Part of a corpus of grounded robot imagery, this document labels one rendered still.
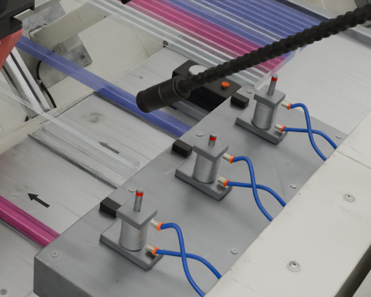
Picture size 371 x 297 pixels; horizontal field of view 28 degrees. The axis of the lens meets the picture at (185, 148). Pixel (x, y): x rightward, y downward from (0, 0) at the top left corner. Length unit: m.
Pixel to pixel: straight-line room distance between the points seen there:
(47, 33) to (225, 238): 1.46
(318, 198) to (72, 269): 0.23
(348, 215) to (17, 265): 0.30
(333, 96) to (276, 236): 0.36
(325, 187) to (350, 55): 0.40
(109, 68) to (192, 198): 1.58
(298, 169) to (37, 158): 0.27
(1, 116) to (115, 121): 1.15
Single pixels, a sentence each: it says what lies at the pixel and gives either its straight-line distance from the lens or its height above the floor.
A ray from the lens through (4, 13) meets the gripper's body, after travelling 0.79.
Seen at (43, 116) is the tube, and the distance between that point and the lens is 0.80.
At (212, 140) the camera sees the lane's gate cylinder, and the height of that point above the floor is 1.21.
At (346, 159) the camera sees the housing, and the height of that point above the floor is 1.26.
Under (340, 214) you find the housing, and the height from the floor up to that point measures 1.28.
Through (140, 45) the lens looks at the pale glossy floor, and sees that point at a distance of 2.34.
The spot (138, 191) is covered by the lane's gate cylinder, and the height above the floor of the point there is 1.22.
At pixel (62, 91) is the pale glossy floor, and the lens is 2.11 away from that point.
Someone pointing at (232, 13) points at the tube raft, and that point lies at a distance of 1.06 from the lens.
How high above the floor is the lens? 1.65
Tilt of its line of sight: 45 degrees down
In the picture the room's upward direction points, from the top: 73 degrees clockwise
